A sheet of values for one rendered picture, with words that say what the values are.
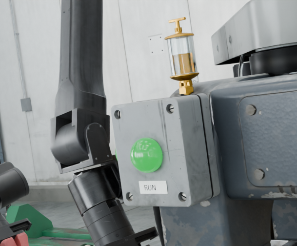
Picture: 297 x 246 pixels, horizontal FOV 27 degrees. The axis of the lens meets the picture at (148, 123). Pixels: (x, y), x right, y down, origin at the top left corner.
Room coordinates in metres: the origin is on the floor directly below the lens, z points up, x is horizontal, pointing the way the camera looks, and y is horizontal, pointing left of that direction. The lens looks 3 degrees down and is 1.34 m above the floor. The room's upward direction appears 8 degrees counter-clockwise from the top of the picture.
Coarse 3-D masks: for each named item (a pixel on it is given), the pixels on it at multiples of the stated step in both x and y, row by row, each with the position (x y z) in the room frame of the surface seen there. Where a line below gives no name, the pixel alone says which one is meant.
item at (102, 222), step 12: (120, 204) 0.84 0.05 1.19; (84, 216) 0.83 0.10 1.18; (96, 216) 0.82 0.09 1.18; (108, 216) 0.81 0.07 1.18; (120, 216) 0.82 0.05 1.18; (96, 228) 0.81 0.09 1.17; (108, 228) 0.81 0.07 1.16; (120, 228) 0.81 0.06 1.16; (132, 228) 0.83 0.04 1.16; (96, 240) 0.81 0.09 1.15; (108, 240) 0.80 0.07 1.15; (120, 240) 0.79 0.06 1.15; (144, 240) 0.83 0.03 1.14
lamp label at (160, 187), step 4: (140, 184) 0.52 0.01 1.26; (144, 184) 0.52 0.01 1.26; (148, 184) 0.52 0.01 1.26; (152, 184) 0.52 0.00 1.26; (156, 184) 0.51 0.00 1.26; (160, 184) 0.51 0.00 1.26; (164, 184) 0.51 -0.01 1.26; (140, 188) 0.52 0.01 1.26; (144, 188) 0.52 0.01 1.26; (148, 188) 0.52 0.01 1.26; (152, 188) 0.52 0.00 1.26; (156, 188) 0.51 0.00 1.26; (160, 188) 0.51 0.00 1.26; (164, 188) 0.51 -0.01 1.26; (140, 192) 0.52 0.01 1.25; (144, 192) 0.52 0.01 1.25; (148, 192) 0.52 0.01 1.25; (152, 192) 0.52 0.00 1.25; (156, 192) 0.51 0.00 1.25; (160, 192) 0.51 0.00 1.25; (164, 192) 0.51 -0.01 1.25
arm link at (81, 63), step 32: (64, 0) 0.92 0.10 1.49; (96, 0) 0.92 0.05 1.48; (64, 32) 0.90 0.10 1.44; (96, 32) 0.91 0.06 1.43; (64, 64) 0.88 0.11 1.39; (96, 64) 0.89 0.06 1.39; (64, 96) 0.86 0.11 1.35; (96, 96) 0.86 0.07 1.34; (64, 128) 0.85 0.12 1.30; (64, 160) 0.86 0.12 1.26
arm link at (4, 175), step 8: (0, 168) 1.10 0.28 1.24; (8, 168) 1.11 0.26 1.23; (16, 168) 1.11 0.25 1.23; (0, 176) 1.09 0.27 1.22; (8, 176) 1.09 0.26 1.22; (16, 176) 1.09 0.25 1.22; (24, 176) 1.10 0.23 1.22; (0, 184) 1.07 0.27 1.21; (8, 184) 1.08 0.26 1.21; (16, 184) 1.08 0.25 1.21; (24, 184) 1.09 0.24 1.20; (0, 192) 1.07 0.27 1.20; (8, 192) 1.07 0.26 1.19; (16, 192) 1.08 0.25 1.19; (24, 192) 1.10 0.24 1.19; (0, 200) 1.07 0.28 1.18; (8, 200) 1.08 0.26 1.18; (16, 200) 1.10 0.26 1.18; (0, 208) 1.08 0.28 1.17
